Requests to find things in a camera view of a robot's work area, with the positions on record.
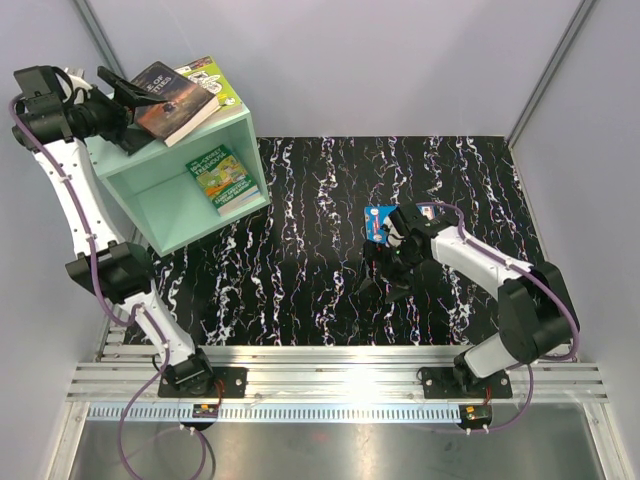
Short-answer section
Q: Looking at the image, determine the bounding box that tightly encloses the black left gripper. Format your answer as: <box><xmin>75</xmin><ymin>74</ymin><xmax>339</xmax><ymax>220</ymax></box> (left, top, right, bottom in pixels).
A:
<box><xmin>72</xmin><ymin>68</ymin><xmax>163</xmax><ymax>155</ymax></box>

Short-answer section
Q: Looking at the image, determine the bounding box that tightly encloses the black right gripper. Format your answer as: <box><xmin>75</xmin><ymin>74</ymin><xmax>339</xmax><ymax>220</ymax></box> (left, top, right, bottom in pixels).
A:
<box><xmin>354</xmin><ymin>240</ymin><xmax>426</xmax><ymax>304</ymax></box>

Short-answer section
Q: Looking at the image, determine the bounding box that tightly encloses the dark tale two cities book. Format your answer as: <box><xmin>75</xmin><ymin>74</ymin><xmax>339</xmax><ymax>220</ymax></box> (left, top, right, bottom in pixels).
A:
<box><xmin>131</xmin><ymin>61</ymin><xmax>221</xmax><ymax>147</ymax></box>

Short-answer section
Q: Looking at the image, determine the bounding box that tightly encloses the lime green paperback book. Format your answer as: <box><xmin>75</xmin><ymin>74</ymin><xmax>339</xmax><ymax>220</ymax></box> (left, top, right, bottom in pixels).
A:
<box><xmin>175</xmin><ymin>56</ymin><xmax>244</xmax><ymax>121</ymax></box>

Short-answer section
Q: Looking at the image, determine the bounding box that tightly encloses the green 104-storey treehouse book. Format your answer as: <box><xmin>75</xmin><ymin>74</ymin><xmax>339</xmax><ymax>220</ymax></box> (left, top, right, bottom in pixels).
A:
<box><xmin>185</xmin><ymin>144</ymin><xmax>259</xmax><ymax>208</ymax></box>

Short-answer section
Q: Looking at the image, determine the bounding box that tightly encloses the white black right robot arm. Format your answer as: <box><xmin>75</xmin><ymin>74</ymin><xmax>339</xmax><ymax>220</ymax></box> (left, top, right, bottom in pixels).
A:
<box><xmin>360</xmin><ymin>202</ymin><xmax>580</xmax><ymax>398</ymax></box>

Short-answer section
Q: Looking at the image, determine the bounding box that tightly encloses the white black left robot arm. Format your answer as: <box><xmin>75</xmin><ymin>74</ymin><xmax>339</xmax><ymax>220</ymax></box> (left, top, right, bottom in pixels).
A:
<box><xmin>9</xmin><ymin>66</ymin><xmax>222</xmax><ymax>398</ymax></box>

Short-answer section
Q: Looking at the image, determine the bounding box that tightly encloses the blue cartoon cover book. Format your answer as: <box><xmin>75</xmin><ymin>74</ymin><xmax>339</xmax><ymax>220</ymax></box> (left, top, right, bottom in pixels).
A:
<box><xmin>364</xmin><ymin>203</ymin><xmax>448</xmax><ymax>244</ymax></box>

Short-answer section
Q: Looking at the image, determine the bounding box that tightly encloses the mint green open cabinet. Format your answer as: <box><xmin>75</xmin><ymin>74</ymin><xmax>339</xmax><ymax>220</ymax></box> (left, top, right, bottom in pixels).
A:
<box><xmin>86</xmin><ymin>106</ymin><xmax>270</xmax><ymax>256</ymax></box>

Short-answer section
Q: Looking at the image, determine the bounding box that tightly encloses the black marbled table mat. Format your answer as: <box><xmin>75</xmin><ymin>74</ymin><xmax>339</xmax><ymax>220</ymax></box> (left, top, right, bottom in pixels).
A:
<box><xmin>153</xmin><ymin>136</ymin><xmax>543</xmax><ymax>346</ymax></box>

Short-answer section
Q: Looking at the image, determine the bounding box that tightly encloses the right small circuit board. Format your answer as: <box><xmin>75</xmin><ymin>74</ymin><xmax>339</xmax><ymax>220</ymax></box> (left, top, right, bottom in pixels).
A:
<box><xmin>461</xmin><ymin>404</ymin><xmax>493</xmax><ymax>423</ymax></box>

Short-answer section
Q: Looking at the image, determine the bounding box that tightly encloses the small circuit board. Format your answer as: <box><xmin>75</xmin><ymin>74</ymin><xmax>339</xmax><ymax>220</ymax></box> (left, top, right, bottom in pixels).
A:
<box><xmin>193</xmin><ymin>404</ymin><xmax>219</xmax><ymax>419</ymax></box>
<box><xmin>461</xmin><ymin>404</ymin><xmax>493</xmax><ymax>423</ymax></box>

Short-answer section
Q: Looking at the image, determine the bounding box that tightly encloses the left small circuit board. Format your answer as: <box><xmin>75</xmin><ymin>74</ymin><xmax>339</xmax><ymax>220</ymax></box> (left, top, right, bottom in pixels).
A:
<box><xmin>193</xmin><ymin>404</ymin><xmax>219</xmax><ymax>419</ymax></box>

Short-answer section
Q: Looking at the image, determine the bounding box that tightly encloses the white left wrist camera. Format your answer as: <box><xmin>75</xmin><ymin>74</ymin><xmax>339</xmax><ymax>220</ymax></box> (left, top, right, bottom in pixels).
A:
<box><xmin>63</xmin><ymin>67</ymin><xmax>92</xmax><ymax>90</ymax></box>

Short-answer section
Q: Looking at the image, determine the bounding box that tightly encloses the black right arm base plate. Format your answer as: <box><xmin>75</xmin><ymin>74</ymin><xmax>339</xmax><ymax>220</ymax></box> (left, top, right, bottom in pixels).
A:
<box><xmin>417</xmin><ymin>367</ymin><xmax>513</xmax><ymax>400</ymax></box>

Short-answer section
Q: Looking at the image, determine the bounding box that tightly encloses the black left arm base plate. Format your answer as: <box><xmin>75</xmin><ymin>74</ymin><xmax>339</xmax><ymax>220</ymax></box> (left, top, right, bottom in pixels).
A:
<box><xmin>158</xmin><ymin>366</ymin><xmax>249</xmax><ymax>400</ymax></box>

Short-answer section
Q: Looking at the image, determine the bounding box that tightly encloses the white slotted cable duct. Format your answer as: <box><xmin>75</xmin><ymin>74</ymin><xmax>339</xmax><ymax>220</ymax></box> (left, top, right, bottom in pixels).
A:
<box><xmin>87</xmin><ymin>402</ymin><xmax>461</xmax><ymax>424</ymax></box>

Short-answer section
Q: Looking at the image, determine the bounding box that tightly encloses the aluminium mounting rail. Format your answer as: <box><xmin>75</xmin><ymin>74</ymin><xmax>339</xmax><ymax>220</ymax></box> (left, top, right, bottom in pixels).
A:
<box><xmin>67</xmin><ymin>327</ymin><xmax>609</xmax><ymax>404</ymax></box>

